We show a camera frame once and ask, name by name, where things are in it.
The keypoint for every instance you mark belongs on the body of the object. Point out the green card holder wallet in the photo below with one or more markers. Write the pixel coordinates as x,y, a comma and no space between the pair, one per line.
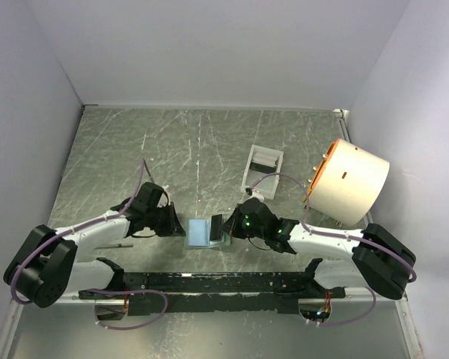
199,235

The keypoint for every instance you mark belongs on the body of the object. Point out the dark credit card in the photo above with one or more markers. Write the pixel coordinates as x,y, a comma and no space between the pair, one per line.
216,228

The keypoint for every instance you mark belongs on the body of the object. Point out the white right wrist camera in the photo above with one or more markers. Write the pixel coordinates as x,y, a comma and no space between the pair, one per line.
254,193

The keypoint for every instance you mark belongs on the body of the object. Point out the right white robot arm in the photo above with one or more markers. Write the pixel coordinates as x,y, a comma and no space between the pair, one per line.
371,257

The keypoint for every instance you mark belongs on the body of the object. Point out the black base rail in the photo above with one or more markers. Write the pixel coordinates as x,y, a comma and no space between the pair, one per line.
233,292

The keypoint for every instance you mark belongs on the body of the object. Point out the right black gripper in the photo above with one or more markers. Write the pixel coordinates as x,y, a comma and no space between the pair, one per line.
231,226

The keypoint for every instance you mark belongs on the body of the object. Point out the white card tray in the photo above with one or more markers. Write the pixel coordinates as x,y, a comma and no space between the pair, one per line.
262,161

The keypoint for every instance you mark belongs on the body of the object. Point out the small metal rod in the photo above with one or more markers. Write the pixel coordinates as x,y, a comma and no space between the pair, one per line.
116,246

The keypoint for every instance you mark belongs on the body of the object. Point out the beige cylindrical drum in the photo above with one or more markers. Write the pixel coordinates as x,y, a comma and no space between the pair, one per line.
347,182

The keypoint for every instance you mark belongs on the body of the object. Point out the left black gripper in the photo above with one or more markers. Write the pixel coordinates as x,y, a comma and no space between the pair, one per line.
173,226

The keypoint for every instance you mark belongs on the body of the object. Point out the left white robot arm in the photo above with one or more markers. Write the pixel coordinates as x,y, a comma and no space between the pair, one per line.
51,262

